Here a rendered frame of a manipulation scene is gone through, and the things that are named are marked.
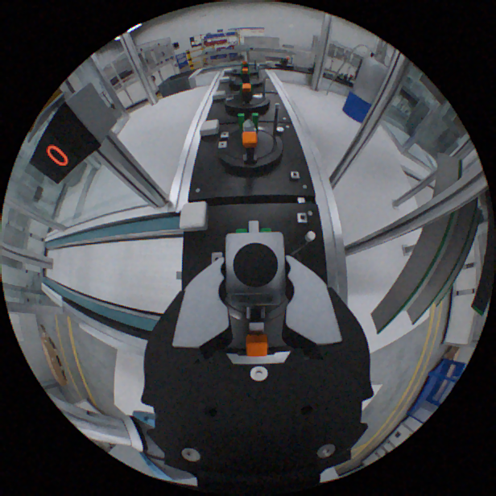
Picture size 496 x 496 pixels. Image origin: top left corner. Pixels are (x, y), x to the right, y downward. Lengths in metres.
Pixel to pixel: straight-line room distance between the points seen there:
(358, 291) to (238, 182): 0.38
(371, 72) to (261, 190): 0.84
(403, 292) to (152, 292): 0.45
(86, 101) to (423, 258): 0.38
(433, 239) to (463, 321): 3.91
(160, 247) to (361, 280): 0.49
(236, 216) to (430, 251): 0.30
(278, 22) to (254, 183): 10.46
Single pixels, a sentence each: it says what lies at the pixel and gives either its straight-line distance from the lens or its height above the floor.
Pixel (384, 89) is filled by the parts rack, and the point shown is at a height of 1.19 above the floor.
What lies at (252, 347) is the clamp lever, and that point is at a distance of 0.16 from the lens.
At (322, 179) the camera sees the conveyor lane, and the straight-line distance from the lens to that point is 0.36.
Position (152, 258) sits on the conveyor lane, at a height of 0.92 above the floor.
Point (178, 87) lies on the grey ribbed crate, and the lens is 2.04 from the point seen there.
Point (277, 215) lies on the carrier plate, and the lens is 0.27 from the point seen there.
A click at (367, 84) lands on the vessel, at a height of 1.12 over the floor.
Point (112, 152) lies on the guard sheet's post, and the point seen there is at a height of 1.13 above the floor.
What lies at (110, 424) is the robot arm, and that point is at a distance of 0.46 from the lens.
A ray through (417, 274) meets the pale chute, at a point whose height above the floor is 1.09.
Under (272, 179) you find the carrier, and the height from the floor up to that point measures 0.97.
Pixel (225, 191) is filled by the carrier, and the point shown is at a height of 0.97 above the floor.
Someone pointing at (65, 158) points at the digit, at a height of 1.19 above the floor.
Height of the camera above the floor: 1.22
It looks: 78 degrees down
